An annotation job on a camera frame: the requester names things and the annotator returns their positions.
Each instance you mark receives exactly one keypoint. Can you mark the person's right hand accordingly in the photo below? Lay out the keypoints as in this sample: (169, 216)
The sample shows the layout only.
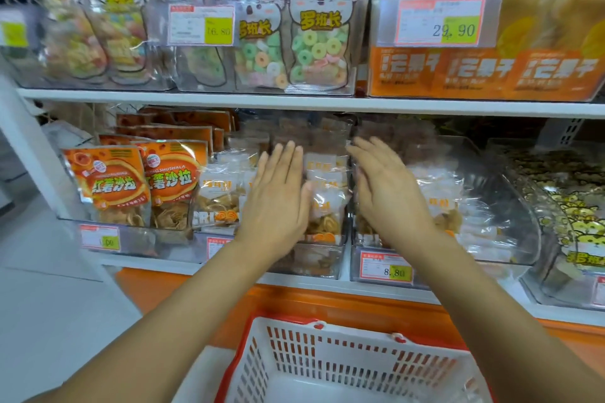
(397, 204)

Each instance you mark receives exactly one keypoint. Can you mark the person's left hand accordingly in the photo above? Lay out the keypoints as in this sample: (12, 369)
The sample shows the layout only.
(274, 209)

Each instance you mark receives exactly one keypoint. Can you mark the row of clear snacks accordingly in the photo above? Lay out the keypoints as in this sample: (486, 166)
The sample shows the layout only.
(492, 228)

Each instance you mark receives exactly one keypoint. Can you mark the white snack shelf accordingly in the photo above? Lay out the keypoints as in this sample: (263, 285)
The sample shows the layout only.
(284, 100)

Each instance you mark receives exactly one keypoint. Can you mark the white red-rimmed shopping basket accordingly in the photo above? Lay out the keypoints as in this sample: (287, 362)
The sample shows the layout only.
(312, 351)

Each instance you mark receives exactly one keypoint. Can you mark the person's right forearm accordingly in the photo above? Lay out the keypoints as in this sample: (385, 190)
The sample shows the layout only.
(510, 332)

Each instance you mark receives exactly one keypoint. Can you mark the person's left forearm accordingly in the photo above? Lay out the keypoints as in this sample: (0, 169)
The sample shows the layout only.
(151, 341)

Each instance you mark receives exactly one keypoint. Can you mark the orange shelf base panel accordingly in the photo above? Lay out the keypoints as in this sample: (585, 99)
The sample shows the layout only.
(189, 299)

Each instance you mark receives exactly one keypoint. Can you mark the orange label snack bag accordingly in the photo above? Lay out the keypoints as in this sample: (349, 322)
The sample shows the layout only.
(406, 72)
(558, 75)
(477, 74)

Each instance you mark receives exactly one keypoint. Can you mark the yellow hamster snack packets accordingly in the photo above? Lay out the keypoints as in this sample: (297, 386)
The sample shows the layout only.
(567, 200)

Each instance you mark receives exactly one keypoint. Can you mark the white yellow price tag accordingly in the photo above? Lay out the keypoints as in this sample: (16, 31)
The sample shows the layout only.
(194, 25)
(99, 238)
(217, 247)
(425, 20)
(13, 30)
(386, 267)
(598, 290)

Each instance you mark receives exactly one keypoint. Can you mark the white koala candy bag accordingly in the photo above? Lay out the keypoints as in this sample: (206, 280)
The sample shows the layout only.
(203, 67)
(257, 53)
(321, 39)

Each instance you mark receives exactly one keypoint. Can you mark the yellow cat candy bag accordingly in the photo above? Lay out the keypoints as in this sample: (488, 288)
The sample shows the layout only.
(121, 30)
(74, 34)

